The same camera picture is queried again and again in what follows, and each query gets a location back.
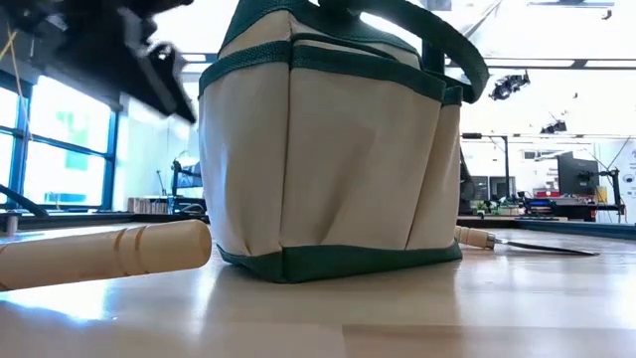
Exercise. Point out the long ceiling light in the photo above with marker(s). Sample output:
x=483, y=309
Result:
x=196, y=57
x=536, y=62

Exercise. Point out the large black ceiling camera rig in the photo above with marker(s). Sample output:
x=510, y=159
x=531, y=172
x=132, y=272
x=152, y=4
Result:
x=507, y=87

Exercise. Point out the cluttered black workbench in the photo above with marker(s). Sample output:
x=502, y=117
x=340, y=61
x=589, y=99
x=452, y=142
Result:
x=571, y=209

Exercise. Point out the black slanted bar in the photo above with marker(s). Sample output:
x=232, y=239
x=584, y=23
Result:
x=20, y=199

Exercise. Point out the beige green-trimmed gardening bag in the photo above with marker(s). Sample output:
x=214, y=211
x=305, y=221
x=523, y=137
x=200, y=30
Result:
x=348, y=164

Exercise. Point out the small black ceiling camera rig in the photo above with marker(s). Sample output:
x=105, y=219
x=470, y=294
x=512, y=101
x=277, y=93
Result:
x=554, y=127

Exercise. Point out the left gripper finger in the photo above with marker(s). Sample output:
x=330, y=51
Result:
x=164, y=84

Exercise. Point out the small grey post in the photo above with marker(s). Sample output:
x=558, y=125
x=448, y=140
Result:
x=12, y=224

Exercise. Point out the computer monitor on stand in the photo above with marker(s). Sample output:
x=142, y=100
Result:
x=185, y=179

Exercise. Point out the black metal gantry frame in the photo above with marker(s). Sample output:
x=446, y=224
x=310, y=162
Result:
x=506, y=164

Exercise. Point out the black aluminium table frame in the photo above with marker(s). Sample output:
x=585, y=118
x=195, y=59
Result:
x=59, y=217

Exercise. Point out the dark blue window frame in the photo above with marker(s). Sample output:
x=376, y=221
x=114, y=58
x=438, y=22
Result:
x=111, y=164

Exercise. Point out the black computer monitor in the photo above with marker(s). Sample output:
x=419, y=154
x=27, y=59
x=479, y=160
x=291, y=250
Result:
x=576, y=174

